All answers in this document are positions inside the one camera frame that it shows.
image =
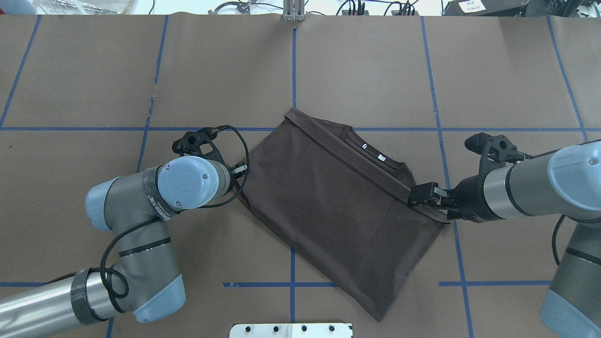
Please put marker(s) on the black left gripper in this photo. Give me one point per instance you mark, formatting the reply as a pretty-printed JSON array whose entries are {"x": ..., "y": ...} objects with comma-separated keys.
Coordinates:
[{"x": 240, "y": 169}]

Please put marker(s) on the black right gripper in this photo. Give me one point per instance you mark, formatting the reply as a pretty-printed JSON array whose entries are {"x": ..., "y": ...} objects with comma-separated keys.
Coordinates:
[{"x": 467, "y": 198}]

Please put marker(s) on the brown t-shirt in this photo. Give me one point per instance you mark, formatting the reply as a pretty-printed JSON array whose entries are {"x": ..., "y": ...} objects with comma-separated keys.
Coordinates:
[{"x": 341, "y": 204}]

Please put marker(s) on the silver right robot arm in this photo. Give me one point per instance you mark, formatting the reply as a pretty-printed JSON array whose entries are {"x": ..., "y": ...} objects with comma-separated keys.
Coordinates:
[{"x": 511, "y": 184}]

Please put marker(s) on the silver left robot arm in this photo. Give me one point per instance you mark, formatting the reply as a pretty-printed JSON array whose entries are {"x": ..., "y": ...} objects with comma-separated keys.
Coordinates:
[{"x": 138, "y": 271}]

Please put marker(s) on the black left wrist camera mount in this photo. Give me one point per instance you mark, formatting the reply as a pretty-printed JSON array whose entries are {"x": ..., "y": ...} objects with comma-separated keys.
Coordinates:
[{"x": 199, "y": 144}]

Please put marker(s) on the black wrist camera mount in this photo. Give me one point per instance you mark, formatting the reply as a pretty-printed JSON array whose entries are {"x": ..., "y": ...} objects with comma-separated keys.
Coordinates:
[
  {"x": 494, "y": 151},
  {"x": 199, "y": 144}
]

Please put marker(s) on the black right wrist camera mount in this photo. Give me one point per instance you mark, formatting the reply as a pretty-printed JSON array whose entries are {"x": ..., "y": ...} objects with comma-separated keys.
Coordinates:
[{"x": 494, "y": 151}]

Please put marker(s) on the aluminium frame post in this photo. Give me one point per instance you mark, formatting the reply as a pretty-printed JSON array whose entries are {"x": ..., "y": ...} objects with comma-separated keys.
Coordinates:
[{"x": 294, "y": 10}]

